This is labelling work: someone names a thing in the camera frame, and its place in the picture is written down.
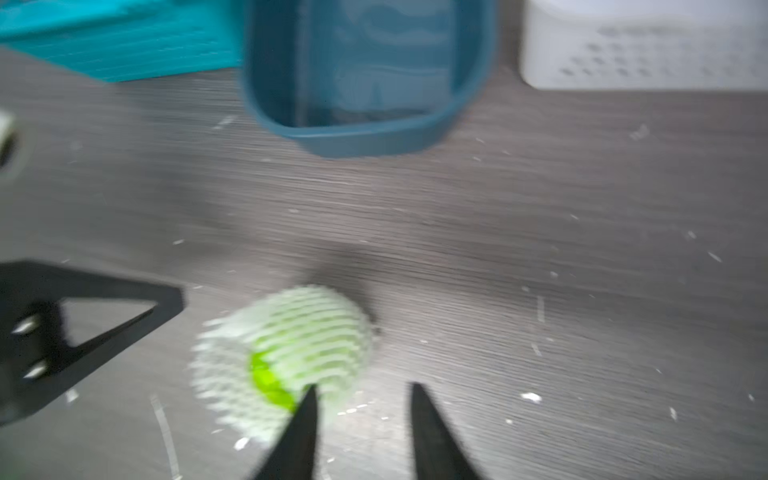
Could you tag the dark teal small tray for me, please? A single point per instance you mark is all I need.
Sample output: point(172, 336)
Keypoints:
point(348, 79)

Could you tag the teal perforated plastic basket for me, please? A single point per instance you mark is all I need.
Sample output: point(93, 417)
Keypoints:
point(119, 41)

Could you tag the green custard apple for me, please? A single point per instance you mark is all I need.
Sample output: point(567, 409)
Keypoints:
point(269, 384)

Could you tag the white perforated plastic basket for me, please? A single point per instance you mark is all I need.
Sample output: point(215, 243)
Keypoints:
point(644, 45)

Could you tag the white foam net back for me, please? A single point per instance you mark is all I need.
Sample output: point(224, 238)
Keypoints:
point(314, 335)

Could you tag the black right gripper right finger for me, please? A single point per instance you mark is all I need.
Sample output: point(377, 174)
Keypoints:
point(437, 454)

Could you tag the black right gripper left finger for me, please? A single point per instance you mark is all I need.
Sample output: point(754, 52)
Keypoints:
point(294, 454)

